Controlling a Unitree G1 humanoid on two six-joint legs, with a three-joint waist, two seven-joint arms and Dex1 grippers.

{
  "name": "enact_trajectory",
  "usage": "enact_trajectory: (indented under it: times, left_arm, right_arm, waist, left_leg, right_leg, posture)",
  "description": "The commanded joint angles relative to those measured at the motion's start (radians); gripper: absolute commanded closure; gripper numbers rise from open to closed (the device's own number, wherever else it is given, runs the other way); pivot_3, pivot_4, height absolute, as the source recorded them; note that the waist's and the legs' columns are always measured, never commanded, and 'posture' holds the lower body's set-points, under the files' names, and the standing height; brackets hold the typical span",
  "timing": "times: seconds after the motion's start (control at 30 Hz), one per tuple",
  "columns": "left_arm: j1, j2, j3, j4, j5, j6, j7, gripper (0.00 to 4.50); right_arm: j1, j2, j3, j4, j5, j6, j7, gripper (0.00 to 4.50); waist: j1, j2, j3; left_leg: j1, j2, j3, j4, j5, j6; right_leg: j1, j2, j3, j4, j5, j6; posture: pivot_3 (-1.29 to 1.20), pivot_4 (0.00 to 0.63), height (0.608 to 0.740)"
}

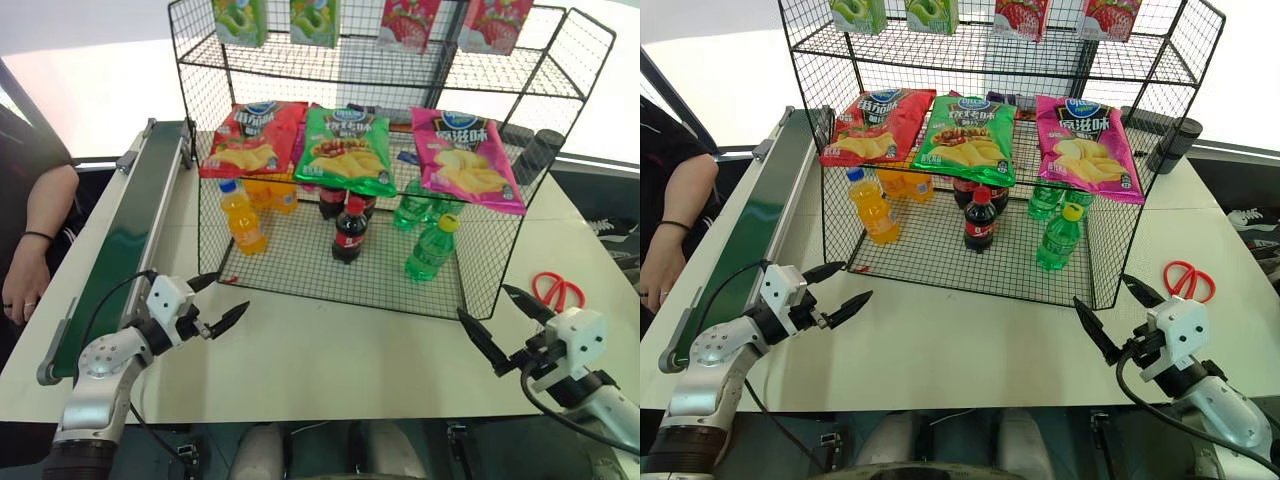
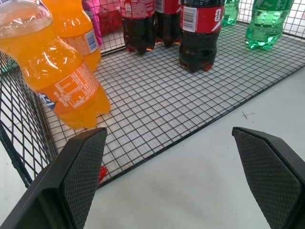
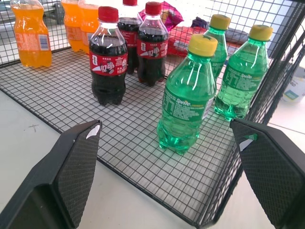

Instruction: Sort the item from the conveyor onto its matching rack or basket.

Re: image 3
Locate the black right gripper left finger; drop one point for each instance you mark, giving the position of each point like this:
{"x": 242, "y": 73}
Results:
{"x": 71, "y": 167}

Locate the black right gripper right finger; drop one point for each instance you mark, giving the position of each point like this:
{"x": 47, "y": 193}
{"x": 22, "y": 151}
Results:
{"x": 271, "y": 167}

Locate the white round tub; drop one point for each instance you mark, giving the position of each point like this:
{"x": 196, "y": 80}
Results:
{"x": 295, "y": 88}

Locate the green Sprite bottle yellow cap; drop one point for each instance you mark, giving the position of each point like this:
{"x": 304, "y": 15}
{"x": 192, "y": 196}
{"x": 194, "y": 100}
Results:
{"x": 188, "y": 100}
{"x": 243, "y": 78}
{"x": 218, "y": 40}

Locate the cola bottle red cap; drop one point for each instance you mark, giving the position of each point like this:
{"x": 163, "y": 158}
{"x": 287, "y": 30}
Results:
{"x": 152, "y": 52}
{"x": 108, "y": 71}
{"x": 128, "y": 31}

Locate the orange soda bottle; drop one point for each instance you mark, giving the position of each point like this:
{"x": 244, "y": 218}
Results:
{"x": 31, "y": 45}
{"x": 89, "y": 26}
{"x": 71, "y": 28}

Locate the grey snack package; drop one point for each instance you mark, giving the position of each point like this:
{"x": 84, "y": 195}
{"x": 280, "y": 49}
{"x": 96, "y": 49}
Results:
{"x": 237, "y": 34}

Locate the red snack package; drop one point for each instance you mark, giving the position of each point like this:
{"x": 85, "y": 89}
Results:
{"x": 181, "y": 40}

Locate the purple snack package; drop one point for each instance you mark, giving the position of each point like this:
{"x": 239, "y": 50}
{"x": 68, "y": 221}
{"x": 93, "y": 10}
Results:
{"x": 200, "y": 22}

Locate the pink snack bag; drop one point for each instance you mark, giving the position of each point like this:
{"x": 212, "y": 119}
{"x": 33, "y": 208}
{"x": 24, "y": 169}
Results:
{"x": 172, "y": 17}

